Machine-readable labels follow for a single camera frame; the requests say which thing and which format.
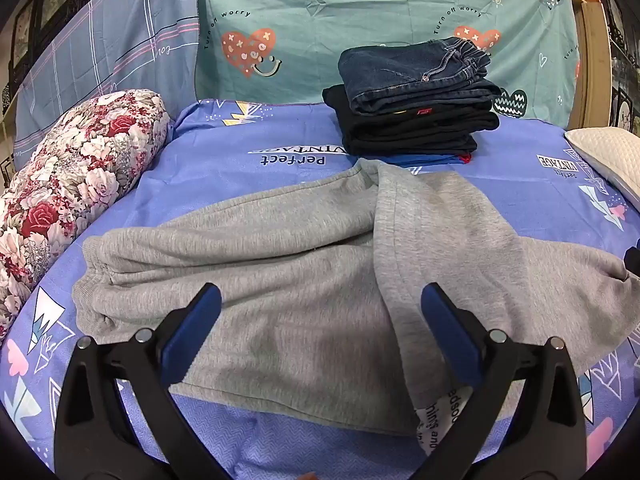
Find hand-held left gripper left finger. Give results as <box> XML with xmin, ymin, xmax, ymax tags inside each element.
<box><xmin>54</xmin><ymin>282</ymin><xmax>236</xmax><ymax>480</ymax></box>

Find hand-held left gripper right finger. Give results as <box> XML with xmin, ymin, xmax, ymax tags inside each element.
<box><xmin>400</xmin><ymin>282</ymin><xmax>588</xmax><ymax>480</ymax></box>

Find grey sweatpants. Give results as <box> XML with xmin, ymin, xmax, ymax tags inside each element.
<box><xmin>72</xmin><ymin>157</ymin><xmax>633</xmax><ymax>436</ymax></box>

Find folded black pants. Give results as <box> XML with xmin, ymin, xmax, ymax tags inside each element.
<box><xmin>321</xmin><ymin>85</ymin><xmax>501</xmax><ymax>157</ymax></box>

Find white pillow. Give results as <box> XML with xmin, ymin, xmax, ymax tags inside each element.
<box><xmin>564</xmin><ymin>127</ymin><xmax>640</xmax><ymax>196</ymax></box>

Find blue printed bed sheet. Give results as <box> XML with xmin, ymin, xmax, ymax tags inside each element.
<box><xmin>0</xmin><ymin>99</ymin><xmax>640</xmax><ymax>480</ymax></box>

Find folded blue garment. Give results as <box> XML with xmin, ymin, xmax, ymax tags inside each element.
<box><xmin>382</xmin><ymin>151</ymin><xmax>473</xmax><ymax>169</ymax></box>

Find floral bolster pillow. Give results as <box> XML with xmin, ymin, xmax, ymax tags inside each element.
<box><xmin>0</xmin><ymin>89</ymin><xmax>171</xmax><ymax>346</ymax></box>

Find folded blue jeans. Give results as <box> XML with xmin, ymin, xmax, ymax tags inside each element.
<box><xmin>337</xmin><ymin>36</ymin><xmax>502</xmax><ymax>116</ymax></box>

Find grey-blue plaid sheet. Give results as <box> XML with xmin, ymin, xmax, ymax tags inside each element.
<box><xmin>12</xmin><ymin>0</ymin><xmax>211</xmax><ymax>173</ymax></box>

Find teal heart-print sheet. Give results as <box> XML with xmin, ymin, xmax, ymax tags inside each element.
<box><xmin>194</xmin><ymin>0</ymin><xmax>581</xmax><ymax>126</ymax></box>

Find wooden bed frame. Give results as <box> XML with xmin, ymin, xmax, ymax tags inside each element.
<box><xmin>547</xmin><ymin>0</ymin><xmax>640</xmax><ymax>136</ymax></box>

